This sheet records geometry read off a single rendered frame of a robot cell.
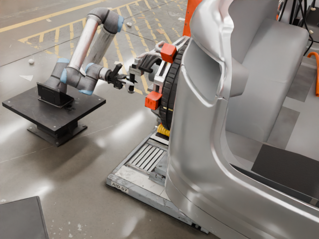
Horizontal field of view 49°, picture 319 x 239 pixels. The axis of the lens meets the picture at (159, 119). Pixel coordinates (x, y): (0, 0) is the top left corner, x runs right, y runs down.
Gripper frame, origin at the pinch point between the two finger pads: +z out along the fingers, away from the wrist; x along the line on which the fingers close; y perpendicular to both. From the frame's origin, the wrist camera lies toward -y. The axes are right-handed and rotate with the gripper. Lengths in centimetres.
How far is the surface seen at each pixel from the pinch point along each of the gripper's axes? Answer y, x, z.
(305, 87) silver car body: -21, -25, 99
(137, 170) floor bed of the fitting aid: 76, -1, 8
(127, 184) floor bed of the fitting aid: 75, 16, 10
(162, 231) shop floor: 83, 33, 49
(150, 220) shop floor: 83, 30, 37
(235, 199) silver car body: -28, 89, 91
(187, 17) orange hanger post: -28, -64, 5
